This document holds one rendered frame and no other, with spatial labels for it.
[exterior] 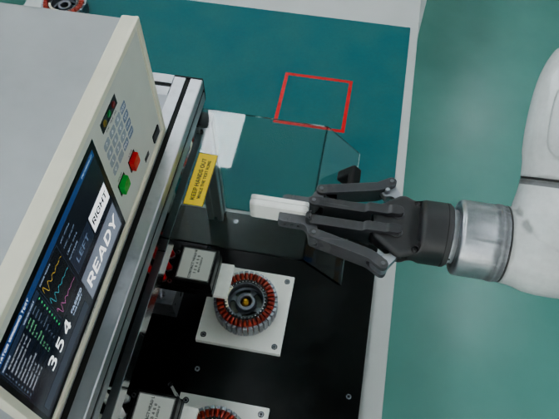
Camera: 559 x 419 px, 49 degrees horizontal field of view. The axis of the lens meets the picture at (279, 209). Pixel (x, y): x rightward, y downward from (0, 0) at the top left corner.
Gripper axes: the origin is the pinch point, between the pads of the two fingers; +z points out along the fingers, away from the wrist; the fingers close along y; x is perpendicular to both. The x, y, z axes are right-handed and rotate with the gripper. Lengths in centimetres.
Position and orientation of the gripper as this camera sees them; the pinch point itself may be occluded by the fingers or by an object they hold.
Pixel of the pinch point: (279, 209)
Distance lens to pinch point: 74.3
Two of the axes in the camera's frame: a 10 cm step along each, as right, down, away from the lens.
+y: 1.8, -8.3, 5.3
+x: 0.0, -5.4, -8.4
